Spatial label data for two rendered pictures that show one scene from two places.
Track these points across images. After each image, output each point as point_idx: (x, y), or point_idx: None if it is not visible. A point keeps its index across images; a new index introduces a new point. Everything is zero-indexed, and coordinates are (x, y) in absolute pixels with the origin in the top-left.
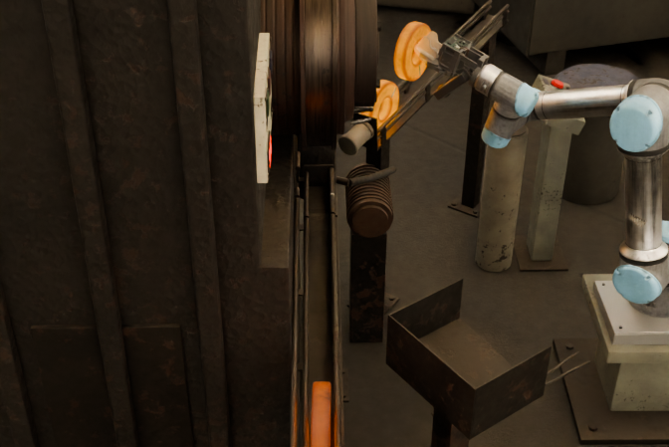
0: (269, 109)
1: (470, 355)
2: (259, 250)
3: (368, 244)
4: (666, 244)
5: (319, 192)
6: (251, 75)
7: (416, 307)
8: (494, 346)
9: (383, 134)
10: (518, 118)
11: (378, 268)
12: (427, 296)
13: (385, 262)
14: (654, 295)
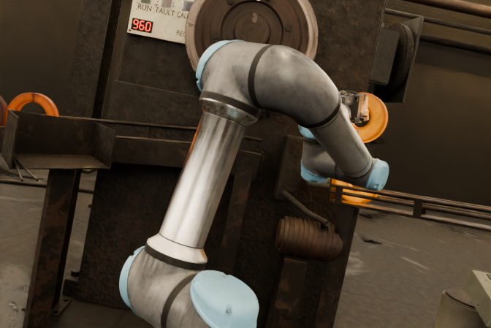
0: (146, 1)
1: (69, 164)
2: (120, 71)
3: (280, 262)
4: (176, 256)
5: None
6: None
7: (101, 129)
8: None
9: (338, 193)
10: (310, 144)
11: (276, 289)
12: (105, 126)
13: (278, 286)
14: (119, 281)
